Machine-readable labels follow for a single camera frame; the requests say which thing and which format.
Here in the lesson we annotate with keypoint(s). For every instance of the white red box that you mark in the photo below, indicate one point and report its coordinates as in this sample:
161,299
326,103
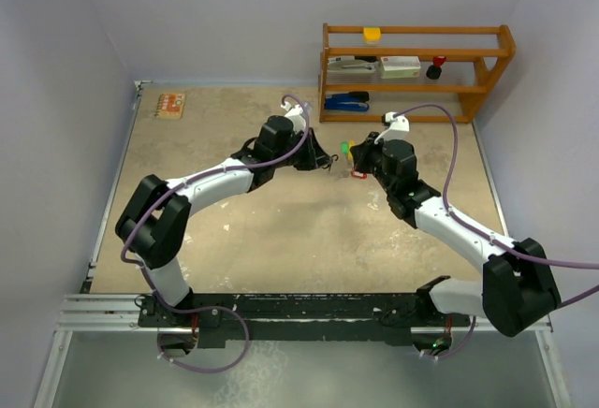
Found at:
399,67

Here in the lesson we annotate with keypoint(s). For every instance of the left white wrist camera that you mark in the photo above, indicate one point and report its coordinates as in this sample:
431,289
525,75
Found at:
297,115

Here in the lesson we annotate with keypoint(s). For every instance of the blue black stapler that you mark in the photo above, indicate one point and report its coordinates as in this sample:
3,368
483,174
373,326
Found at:
351,101

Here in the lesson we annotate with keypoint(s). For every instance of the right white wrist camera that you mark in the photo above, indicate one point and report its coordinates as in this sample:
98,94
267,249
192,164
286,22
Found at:
397,127

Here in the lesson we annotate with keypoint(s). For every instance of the aluminium frame rail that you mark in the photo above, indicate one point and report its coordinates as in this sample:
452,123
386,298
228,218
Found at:
98,313

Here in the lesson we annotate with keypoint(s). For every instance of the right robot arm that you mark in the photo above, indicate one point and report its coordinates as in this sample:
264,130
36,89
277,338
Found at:
517,287

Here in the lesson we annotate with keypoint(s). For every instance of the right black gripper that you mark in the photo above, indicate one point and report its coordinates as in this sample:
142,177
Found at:
363,151

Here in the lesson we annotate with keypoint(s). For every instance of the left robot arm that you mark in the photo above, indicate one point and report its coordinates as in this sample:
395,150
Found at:
154,221

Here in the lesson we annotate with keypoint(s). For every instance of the orange spiral notepad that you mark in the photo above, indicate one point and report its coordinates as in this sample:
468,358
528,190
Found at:
170,106

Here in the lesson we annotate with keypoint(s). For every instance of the green tagged key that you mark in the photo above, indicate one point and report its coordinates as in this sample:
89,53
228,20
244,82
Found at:
345,150

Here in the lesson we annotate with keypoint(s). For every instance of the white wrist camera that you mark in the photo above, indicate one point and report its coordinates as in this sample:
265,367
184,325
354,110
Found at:
297,115
397,127

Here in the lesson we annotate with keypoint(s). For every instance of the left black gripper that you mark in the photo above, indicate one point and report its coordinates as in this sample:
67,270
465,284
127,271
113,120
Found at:
314,157

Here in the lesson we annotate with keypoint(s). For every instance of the white grey stapler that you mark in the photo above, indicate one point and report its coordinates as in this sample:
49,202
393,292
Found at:
351,64

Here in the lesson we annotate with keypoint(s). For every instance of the black s-shaped carabiner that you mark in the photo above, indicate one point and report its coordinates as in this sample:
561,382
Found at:
331,160

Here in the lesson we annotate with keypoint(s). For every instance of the yellow lidded container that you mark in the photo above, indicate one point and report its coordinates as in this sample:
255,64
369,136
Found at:
371,35

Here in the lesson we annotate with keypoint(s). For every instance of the red black stamp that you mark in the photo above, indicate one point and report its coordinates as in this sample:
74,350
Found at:
434,71

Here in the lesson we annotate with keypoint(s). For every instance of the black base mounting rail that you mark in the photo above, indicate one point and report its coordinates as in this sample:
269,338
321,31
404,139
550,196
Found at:
291,317

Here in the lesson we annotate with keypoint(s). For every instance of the wooden shelf rack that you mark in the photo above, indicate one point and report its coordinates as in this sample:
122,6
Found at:
463,63

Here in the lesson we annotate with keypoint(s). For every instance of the red tagged key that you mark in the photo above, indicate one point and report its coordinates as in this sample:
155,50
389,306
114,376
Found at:
351,174

